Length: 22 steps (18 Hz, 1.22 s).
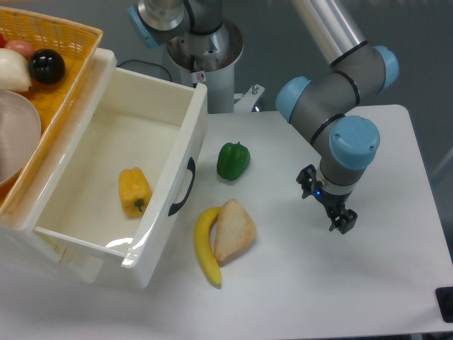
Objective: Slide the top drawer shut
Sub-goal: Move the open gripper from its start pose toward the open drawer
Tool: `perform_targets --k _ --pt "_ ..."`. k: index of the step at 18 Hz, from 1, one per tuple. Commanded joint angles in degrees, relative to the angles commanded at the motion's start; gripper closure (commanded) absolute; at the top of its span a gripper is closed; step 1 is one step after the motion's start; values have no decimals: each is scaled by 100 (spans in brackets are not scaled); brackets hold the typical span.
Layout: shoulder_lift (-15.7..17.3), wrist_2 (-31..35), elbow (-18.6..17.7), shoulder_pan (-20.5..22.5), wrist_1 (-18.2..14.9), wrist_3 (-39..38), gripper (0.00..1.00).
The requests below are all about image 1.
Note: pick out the orange woven basket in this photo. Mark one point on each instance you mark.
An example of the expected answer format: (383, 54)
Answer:
(64, 49)

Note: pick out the black ball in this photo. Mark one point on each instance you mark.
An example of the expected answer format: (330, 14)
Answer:
(47, 66)

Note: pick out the white drawer cabinet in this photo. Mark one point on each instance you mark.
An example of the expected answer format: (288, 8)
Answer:
(20, 242)

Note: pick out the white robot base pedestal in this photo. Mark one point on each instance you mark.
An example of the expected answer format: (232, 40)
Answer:
(210, 60)

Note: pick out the black corner object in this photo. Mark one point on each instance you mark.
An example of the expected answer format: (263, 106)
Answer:
(444, 297)

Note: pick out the yellow banana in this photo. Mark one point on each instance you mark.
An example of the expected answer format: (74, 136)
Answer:
(202, 246)

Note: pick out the white bowl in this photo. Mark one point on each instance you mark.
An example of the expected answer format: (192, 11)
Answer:
(20, 134)

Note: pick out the metal table bracket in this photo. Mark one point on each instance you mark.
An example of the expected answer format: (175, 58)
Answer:
(249, 101)

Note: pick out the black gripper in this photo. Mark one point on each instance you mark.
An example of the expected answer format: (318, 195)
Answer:
(331, 196)

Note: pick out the white top drawer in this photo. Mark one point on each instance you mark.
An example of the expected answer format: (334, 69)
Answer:
(140, 121)

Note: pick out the yellow bell pepper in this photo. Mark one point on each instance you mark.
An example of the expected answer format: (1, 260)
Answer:
(134, 191)

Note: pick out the white onion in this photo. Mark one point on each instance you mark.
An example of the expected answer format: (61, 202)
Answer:
(14, 72)

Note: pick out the pink round fruit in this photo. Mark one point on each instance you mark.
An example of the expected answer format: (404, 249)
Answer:
(22, 47)

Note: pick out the green bell pepper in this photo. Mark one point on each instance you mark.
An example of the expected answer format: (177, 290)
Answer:
(233, 159)

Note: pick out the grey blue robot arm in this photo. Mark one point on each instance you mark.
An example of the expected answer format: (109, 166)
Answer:
(320, 112)

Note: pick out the slice of bread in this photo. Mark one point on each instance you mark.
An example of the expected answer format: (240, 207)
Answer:
(235, 230)

